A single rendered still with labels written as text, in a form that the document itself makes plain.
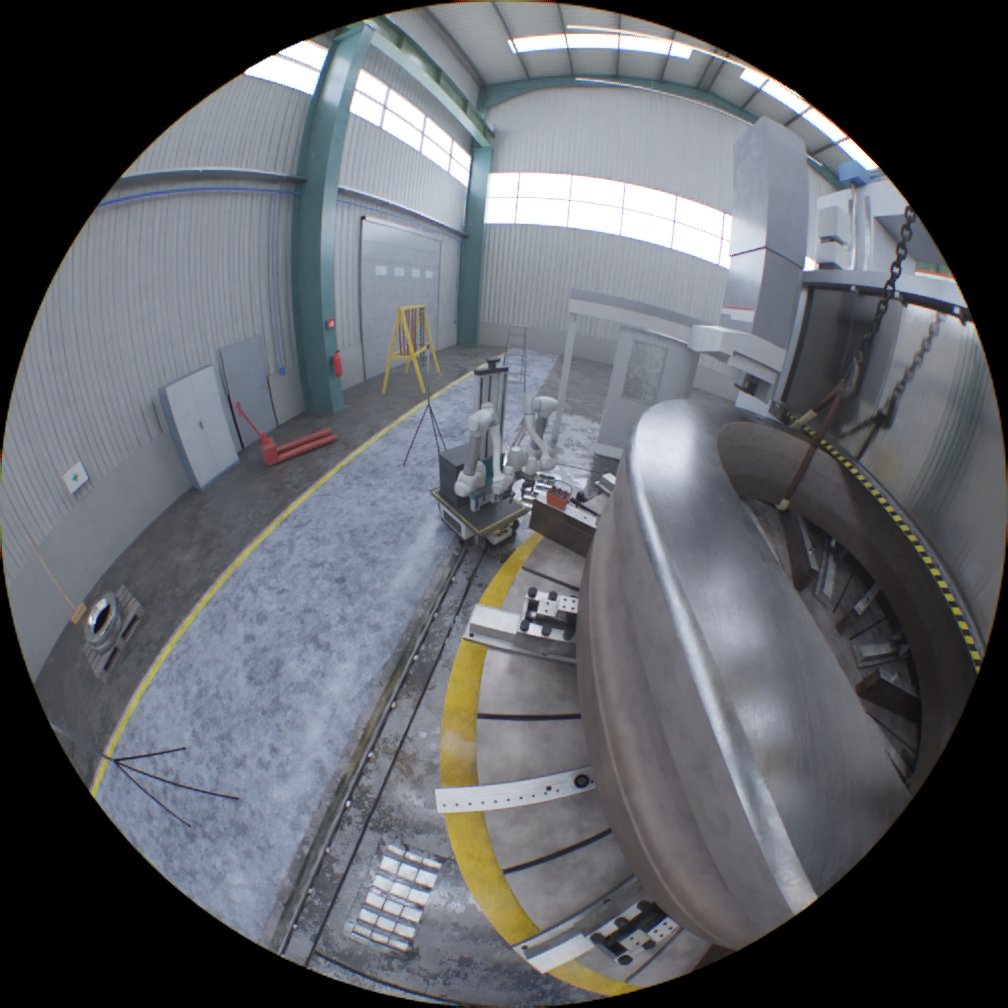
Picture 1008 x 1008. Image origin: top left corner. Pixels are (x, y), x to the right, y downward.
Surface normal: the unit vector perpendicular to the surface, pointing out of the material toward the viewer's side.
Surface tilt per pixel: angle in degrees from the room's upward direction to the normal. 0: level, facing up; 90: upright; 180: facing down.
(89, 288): 90
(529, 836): 0
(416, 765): 0
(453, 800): 0
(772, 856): 45
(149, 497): 90
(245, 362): 90
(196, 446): 90
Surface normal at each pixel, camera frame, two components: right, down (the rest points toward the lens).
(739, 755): -0.64, -0.52
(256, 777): 0.07, -0.79
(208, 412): 0.97, 0.21
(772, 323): -0.25, 0.58
